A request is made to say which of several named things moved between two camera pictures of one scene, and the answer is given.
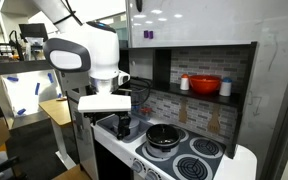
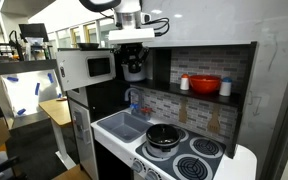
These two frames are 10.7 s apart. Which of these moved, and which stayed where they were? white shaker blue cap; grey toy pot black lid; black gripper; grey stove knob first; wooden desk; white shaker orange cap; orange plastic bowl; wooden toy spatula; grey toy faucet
Moved: black gripper; grey toy pot black lid; grey toy faucet
Stayed: wooden toy spatula; wooden desk; orange plastic bowl; grey stove knob first; white shaker orange cap; white shaker blue cap
